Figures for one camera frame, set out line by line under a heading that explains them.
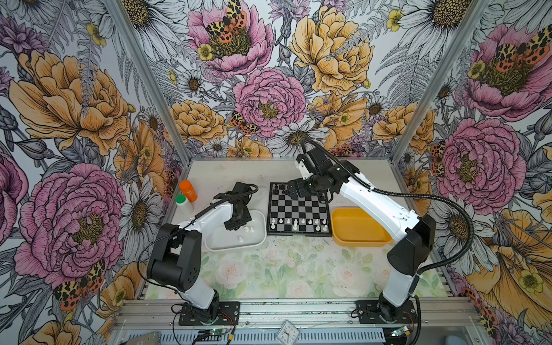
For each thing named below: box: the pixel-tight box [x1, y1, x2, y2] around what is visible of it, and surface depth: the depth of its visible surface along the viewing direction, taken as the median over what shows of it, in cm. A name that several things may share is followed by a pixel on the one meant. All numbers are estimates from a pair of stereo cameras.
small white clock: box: [276, 319, 301, 345], surface depth 70 cm
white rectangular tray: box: [204, 209, 267, 251], surface depth 94 cm
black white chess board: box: [265, 181, 333, 238], surface depth 97 cm
